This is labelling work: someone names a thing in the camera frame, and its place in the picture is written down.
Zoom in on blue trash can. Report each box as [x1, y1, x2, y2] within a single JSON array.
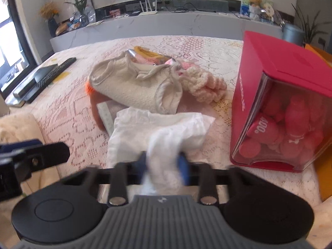
[[281, 23, 306, 48]]

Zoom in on golden dish with snacks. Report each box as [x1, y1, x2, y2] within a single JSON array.
[[55, 21, 82, 36]]

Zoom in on yellow flowers in dark vase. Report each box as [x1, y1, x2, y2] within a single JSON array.
[[39, 1, 61, 38]]

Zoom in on white router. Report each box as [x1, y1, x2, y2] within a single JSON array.
[[138, 0, 159, 16]]

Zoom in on pale pink crochet piece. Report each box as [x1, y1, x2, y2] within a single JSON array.
[[166, 58, 227, 104]]

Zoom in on pink and yellow snack packet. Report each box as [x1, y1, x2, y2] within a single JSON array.
[[127, 46, 180, 66]]

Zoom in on black remote control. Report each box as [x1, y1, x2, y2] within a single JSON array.
[[24, 57, 77, 104]]

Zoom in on tall green floor plant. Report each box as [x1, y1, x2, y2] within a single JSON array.
[[290, 3, 330, 48]]

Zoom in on beige knit garment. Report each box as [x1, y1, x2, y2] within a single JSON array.
[[88, 50, 183, 115]]

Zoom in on grey marble television cabinet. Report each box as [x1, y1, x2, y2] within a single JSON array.
[[49, 0, 286, 55]]

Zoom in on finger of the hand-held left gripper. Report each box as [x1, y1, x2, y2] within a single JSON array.
[[0, 139, 70, 184]]

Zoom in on white cloth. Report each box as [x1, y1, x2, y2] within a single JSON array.
[[107, 107, 216, 196]]

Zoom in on orange cardboard box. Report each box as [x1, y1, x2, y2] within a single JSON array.
[[304, 44, 332, 203]]

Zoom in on cream fluffy blanket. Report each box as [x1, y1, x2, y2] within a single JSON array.
[[0, 113, 63, 249]]

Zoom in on reddish brown soft block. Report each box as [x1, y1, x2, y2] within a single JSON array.
[[89, 93, 115, 133]]

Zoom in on green potted plant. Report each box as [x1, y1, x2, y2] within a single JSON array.
[[64, 0, 94, 22]]

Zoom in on clear plastic bag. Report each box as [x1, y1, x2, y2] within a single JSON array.
[[82, 5, 97, 27]]

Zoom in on teddy bear gift box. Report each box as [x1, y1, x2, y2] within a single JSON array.
[[240, 0, 275, 22]]

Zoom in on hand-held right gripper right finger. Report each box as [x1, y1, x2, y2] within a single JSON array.
[[178, 153, 260, 205]]

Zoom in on white dotted packet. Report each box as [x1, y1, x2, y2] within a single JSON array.
[[97, 102, 116, 133]]

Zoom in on pink lace tablecloth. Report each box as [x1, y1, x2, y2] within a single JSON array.
[[5, 35, 325, 249]]

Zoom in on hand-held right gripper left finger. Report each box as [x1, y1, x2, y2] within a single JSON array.
[[62, 152, 148, 206]]

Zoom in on black cables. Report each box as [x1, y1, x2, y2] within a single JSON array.
[[165, 1, 217, 14]]

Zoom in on red box with clear front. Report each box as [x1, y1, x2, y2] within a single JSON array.
[[230, 31, 332, 173]]

